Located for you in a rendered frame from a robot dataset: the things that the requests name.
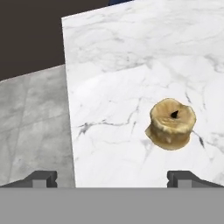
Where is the dark blue chair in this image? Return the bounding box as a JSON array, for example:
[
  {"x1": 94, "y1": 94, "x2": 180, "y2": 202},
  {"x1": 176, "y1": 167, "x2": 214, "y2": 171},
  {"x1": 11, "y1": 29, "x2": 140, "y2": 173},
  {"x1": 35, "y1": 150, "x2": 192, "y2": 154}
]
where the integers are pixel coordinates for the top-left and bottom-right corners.
[{"x1": 108, "y1": 0, "x2": 132, "y2": 6}]

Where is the short beige candle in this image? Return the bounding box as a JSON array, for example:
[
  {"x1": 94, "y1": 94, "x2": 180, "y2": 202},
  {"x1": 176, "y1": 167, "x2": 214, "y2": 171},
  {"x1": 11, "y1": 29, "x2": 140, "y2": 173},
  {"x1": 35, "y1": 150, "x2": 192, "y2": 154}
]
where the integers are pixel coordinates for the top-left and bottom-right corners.
[{"x1": 144, "y1": 97, "x2": 197, "y2": 151}]

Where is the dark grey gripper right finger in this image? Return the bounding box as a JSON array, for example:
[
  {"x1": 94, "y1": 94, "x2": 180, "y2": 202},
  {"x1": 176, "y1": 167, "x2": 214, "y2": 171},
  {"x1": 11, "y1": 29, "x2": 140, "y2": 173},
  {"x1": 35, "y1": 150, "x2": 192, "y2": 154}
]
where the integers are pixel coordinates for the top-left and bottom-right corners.
[{"x1": 166, "y1": 170, "x2": 224, "y2": 188}]

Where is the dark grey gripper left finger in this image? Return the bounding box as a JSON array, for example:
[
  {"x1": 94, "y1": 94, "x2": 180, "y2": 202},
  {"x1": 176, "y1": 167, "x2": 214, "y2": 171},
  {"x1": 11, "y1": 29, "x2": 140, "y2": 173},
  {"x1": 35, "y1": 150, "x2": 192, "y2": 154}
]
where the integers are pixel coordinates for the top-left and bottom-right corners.
[{"x1": 0, "y1": 170, "x2": 59, "y2": 188}]

